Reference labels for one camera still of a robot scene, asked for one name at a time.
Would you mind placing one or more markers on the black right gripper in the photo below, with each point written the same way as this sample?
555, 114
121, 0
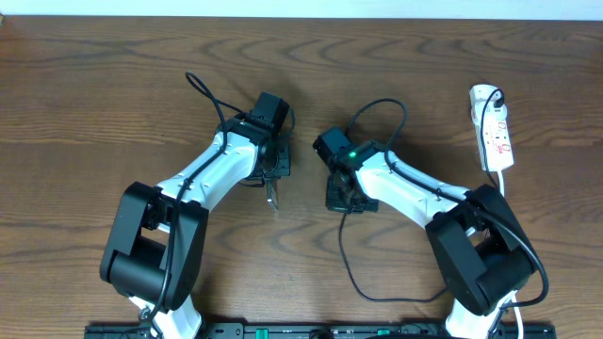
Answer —
333, 202

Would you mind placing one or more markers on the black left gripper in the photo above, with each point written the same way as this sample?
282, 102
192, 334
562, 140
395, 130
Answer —
285, 168

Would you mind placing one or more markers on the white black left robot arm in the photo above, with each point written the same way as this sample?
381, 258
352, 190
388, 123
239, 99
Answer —
154, 250

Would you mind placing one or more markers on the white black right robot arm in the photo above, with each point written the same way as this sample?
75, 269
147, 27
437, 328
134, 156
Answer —
483, 254

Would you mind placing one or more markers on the white power strip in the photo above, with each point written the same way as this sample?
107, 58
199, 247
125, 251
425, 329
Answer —
489, 115

